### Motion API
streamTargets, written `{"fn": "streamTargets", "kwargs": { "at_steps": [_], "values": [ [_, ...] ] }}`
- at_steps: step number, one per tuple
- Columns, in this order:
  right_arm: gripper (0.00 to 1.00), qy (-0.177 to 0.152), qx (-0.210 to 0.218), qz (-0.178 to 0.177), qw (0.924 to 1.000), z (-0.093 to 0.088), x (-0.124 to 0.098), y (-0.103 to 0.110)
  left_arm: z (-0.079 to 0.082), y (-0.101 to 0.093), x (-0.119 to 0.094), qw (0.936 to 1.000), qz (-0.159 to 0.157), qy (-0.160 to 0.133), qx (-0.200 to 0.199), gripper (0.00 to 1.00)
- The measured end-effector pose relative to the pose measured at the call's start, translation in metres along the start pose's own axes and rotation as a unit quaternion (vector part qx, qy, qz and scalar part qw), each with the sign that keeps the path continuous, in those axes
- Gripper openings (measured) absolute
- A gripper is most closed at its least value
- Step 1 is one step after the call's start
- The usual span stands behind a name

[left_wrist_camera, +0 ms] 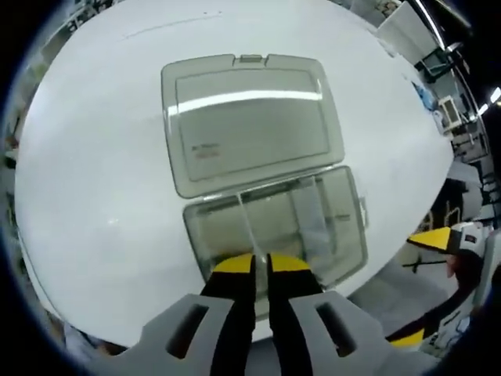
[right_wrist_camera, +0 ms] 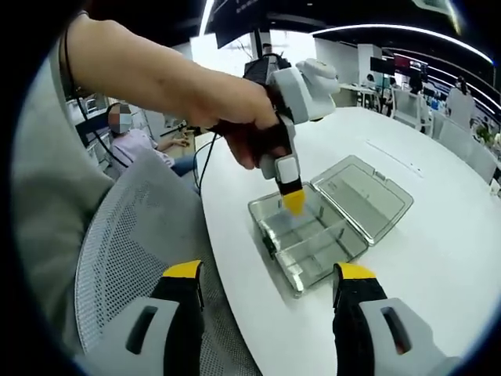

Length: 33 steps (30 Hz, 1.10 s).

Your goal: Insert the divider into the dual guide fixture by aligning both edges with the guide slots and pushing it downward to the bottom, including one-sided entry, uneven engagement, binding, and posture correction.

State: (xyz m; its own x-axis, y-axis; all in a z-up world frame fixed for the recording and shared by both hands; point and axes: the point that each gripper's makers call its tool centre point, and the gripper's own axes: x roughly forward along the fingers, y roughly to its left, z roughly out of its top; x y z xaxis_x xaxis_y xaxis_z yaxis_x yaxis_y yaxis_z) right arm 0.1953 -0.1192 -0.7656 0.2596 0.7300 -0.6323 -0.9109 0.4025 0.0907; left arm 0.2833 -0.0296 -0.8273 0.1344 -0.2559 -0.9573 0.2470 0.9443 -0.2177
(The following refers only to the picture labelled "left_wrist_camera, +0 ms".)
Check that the blue cloth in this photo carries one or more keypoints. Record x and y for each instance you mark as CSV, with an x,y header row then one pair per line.
x,y
424,98

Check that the white framed box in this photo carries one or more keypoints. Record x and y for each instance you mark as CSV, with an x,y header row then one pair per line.
x,y
450,113

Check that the white partition board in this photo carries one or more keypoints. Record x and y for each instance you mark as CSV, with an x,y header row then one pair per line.
x,y
407,31

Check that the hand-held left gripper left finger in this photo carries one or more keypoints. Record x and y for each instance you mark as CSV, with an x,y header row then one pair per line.
x,y
235,313

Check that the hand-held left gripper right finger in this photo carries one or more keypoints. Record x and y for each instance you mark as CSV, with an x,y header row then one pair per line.
x,y
289,313

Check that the clear plastic guide fixture box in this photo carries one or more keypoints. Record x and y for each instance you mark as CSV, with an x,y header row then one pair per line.
x,y
250,129

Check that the person's right hand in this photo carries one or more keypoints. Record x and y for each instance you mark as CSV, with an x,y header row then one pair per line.
x,y
466,272

